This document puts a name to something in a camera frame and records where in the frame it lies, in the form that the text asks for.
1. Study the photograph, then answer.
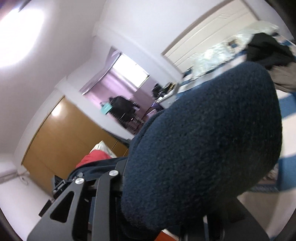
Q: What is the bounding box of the black jacket on bed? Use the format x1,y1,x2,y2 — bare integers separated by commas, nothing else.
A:
246,33,295,70

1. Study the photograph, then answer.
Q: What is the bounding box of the white bedside table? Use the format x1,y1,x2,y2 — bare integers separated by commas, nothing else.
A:
155,83,180,109

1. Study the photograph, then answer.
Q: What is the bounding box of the red garment pile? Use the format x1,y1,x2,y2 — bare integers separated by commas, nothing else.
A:
76,150,111,168

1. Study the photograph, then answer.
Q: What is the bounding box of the white bed headboard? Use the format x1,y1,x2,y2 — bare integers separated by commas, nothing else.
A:
162,1,258,73

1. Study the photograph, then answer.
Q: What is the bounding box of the blue checkered bed blanket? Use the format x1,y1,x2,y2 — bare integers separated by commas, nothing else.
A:
178,34,296,237

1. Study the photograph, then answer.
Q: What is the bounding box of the navy white fleece sweater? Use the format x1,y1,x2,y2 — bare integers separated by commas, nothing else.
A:
68,61,283,241

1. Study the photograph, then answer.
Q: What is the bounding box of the beige garment on bed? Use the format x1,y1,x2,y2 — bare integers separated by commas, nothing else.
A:
269,62,296,93

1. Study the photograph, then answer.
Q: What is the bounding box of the pale green satin pillow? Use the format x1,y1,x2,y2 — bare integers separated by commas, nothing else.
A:
190,21,279,80

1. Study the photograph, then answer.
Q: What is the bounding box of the teal box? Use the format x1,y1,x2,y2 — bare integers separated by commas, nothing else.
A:
100,102,112,115

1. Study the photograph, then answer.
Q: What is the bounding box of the wooden wardrobe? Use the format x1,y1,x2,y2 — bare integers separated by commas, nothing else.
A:
22,98,128,194

